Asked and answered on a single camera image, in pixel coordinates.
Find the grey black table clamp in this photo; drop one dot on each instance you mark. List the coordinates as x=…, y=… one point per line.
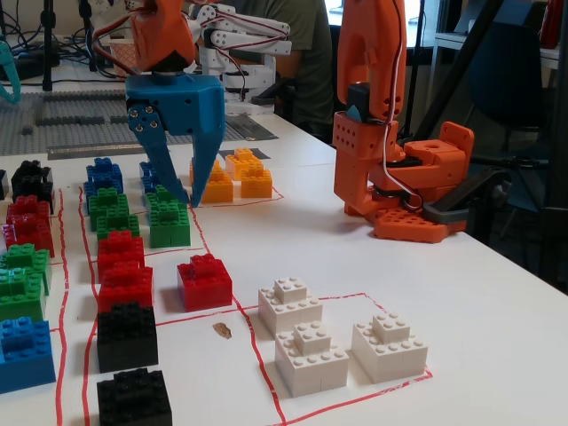
x=448, y=214

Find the small brown crumb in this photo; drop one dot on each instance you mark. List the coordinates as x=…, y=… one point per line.
x=223, y=330

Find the black desk device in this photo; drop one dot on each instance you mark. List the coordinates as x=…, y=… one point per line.
x=35, y=66

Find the red patterned paper cup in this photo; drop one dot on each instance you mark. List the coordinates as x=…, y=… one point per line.
x=122, y=57

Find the dark grey tape patch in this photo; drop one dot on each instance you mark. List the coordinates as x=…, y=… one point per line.
x=263, y=154

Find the red background object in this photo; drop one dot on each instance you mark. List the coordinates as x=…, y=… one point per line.
x=554, y=22

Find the short grey brick wall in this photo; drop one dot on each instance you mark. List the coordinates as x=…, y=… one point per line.
x=93, y=120

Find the green lego block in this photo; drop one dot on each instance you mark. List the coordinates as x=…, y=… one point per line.
x=31, y=259
x=171, y=231
x=159, y=198
x=117, y=228
x=108, y=202
x=20, y=302

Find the grey lego baseplate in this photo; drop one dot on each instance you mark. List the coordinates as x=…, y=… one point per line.
x=66, y=133

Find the white lego block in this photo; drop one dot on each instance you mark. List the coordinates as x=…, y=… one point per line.
x=390, y=355
x=310, y=373
x=284, y=306

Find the black office chair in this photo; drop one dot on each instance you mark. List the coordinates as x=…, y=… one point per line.
x=501, y=80

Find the red lego block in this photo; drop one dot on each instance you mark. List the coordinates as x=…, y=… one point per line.
x=120, y=250
x=33, y=235
x=204, y=288
x=26, y=206
x=126, y=288

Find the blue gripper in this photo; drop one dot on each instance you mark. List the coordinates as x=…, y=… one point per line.
x=186, y=106

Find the long grey brick wall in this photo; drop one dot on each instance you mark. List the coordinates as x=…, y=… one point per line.
x=84, y=97

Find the short teal gripper finger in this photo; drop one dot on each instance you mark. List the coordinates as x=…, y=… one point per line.
x=2, y=91

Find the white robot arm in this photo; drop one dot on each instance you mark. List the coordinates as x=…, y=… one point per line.
x=244, y=75

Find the blue lego block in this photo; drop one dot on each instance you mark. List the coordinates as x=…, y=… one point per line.
x=145, y=166
x=148, y=182
x=104, y=165
x=24, y=359
x=104, y=184

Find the small grey lego brick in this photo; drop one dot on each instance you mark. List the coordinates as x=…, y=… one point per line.
x=26, y=129

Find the long silver tape strip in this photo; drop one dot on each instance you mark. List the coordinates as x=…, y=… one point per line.
x=97, y=152

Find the wide grey tape strip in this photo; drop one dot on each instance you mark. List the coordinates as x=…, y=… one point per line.
x=250, y=126

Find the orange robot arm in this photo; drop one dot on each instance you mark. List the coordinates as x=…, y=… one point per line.
x=368, y=66

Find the dark blue chair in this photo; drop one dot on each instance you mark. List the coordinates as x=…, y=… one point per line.
x=333, y=75

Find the person forearm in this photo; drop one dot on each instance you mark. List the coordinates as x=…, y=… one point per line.
x=295, y=66

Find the long teal gripper finger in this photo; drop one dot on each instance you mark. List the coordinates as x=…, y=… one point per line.
x=11, y=71

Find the black camera tripod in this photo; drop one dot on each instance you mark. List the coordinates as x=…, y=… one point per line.
x=461, y=62

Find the black lego block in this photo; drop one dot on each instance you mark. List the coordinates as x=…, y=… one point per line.
x=37, y=191
x=29, y=168
x=133, y=399
x=126, y=341

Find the person in green shirt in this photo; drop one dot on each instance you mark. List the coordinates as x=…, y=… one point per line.
x=315, y=53

